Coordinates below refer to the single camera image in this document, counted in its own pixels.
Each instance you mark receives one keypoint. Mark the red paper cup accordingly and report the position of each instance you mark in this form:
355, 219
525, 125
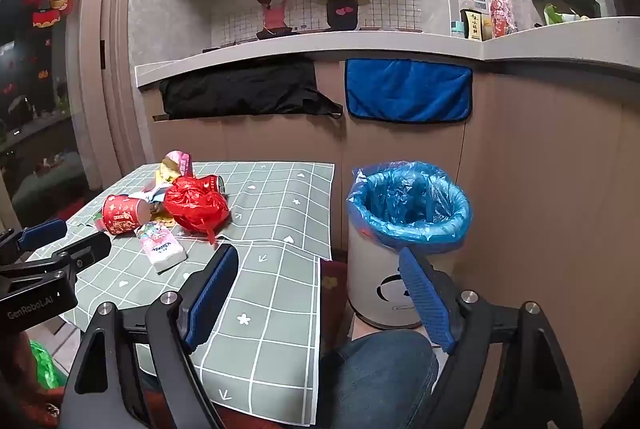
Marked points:
122, 214

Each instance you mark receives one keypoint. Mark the black door plate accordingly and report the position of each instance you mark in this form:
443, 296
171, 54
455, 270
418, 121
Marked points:
103, 54

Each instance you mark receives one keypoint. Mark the orange cap plastic bottle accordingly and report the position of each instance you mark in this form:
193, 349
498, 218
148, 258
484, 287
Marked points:
501, 11

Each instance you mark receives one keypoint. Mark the green plastic bag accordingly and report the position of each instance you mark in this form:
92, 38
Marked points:
47, 364

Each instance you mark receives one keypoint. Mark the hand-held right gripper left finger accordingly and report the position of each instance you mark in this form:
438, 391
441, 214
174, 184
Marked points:
215, 294

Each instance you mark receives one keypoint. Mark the dark sauce bottle yellow label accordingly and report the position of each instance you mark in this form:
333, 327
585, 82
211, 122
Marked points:
471, 24

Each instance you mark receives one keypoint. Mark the red plastic bag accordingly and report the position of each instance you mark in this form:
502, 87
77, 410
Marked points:
195, 206

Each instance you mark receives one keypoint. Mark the black cloth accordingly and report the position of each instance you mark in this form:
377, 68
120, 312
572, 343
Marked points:
240, 89

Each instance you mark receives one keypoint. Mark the yellow pink snack wrapper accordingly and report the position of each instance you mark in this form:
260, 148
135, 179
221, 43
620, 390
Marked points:
175, 161

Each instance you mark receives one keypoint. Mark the blue towel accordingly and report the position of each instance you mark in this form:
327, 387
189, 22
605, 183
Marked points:
407, 89

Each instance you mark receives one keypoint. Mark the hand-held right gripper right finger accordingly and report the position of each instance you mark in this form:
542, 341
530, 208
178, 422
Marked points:
425, 299

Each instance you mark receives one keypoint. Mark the white bin with face print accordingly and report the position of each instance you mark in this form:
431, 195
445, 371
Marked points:
370, 279

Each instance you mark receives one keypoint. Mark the green sponge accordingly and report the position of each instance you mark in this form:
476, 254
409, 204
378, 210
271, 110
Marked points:
552, 15

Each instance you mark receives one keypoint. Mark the dark red floral cloth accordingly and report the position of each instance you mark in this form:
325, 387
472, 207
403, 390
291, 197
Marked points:
332, 281

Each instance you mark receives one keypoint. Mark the person's jeans leg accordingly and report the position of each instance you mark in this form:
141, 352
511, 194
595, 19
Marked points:
380, 379

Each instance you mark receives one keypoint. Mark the grey kitchen counter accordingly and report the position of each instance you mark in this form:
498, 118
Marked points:
400, 49

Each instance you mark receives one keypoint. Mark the pink white tissue pack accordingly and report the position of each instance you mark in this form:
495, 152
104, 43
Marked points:
162, 251

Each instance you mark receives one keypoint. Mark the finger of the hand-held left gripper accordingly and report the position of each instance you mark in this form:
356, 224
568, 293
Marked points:
42, 231
82, 249

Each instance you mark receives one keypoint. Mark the blue plastic bin liner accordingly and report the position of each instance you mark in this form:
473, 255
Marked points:
400, 199

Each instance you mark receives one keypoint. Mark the red lantern window sticker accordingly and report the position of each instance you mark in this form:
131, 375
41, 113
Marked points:
52, 9

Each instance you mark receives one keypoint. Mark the small teal jar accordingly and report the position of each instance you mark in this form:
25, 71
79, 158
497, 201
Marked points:
456, 29

